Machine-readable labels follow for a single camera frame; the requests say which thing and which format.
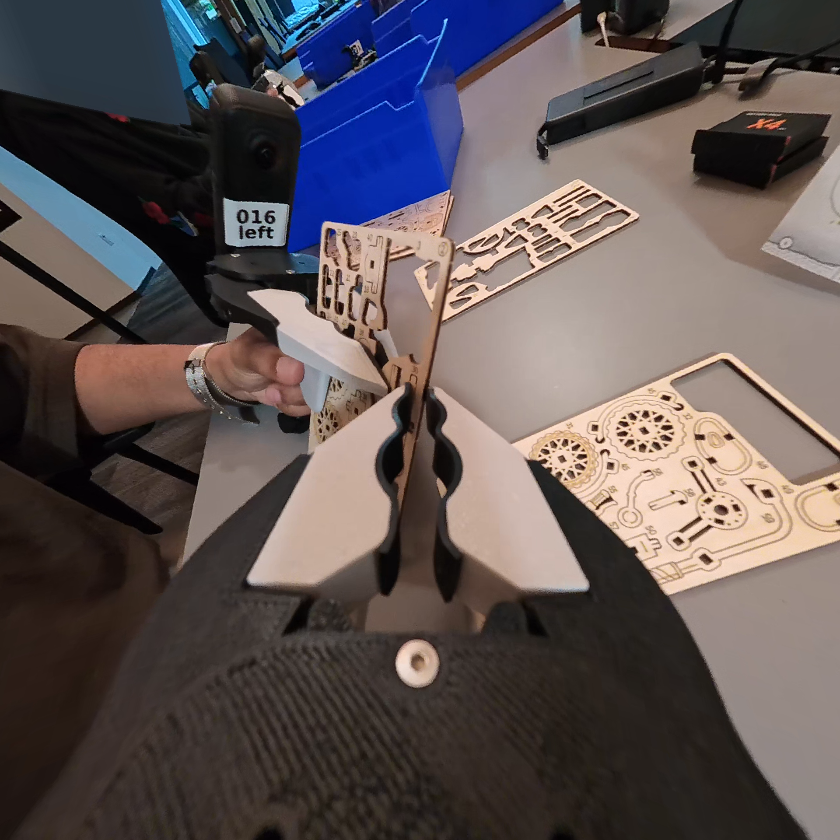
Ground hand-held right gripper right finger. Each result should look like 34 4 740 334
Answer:
425 386 589 618

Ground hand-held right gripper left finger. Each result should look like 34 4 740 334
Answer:
246 384 414 599

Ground wooden puzzle sheet frame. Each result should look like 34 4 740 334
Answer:
318 222 455 526

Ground person's left forearm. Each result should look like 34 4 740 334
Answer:
0 322 198 437

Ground grey desk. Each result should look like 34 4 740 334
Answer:
180 0 840 840

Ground person's left hand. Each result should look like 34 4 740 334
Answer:
213 327 311 417

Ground black white striped object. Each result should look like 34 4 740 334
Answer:
252 36 306 106

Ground blue plastic bin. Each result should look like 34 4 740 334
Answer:
295 0 378 88
371 0 567 78
287 18 465 253

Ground silver wristwatch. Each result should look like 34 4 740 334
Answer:
184 341 260 424

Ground stack of wooden puzzle sheets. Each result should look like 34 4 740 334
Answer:
357 190 455 240

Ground black flowered jacket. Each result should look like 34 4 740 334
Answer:
0 88 221 329

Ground wooden puzzle sheet with gears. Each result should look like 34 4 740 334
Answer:
512 353 840 596

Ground emptied wooden puzzle sheet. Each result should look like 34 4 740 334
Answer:
415 178 641 322

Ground person's brown shirt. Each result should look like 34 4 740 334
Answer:
0 459 175 834

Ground black power bank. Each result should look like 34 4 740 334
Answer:
537 42 706 160

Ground small black box orange print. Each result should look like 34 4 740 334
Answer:
692 110 833 190

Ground printed instruction booklet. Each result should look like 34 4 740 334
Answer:
761 141 840 284

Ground black flat laptop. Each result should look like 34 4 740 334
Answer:
697 23 840 67

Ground black chair frame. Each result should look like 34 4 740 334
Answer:
0 236 199 534

